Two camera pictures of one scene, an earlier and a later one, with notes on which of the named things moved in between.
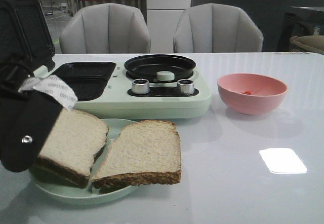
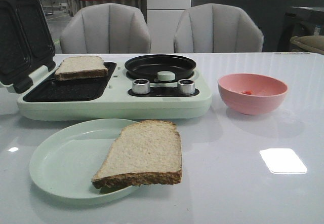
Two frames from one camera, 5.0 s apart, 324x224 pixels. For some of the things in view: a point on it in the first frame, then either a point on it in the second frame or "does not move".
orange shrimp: x=246 y=91 does not move
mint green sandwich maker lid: x=26 y=40 does not move
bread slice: x=69 y=151 → x=81 y=67
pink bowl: x=250 y=93 does not move
